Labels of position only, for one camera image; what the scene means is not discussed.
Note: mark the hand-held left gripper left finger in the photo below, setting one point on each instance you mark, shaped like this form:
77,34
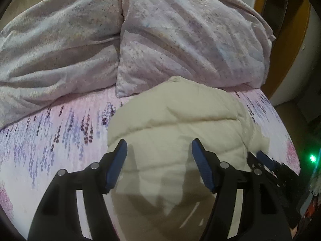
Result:
116,167

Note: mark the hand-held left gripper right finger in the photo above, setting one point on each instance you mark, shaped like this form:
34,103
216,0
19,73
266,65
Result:
202,165

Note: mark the pale pink pillow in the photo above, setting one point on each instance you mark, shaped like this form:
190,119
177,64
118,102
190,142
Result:
188,42

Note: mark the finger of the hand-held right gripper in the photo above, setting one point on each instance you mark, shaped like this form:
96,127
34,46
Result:
252,160
267,160

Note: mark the pale pink duvet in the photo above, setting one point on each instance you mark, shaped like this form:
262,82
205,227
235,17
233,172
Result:
50,42

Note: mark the cream puffer jacket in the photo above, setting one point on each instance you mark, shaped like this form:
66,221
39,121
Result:
175,120

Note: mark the floral bed sheet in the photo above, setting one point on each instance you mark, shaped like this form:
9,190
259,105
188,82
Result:
50,135

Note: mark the orange wooden furniture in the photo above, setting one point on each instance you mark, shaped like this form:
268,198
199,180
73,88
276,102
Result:
298,30

